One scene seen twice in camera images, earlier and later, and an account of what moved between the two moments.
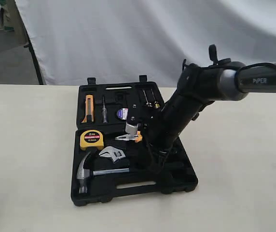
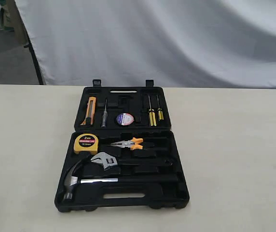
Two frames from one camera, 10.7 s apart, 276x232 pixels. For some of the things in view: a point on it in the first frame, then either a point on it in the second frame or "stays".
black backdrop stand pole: (29, 45) stays
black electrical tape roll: (122, 113) → (125, 119)
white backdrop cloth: (121, 40) stays
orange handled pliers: (137, 138) → (131, 143)
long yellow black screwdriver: (149, 104) → (152, 114)
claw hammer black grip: (83, 175) → (71, 182)
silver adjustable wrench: (112, 152) → (108, 160)
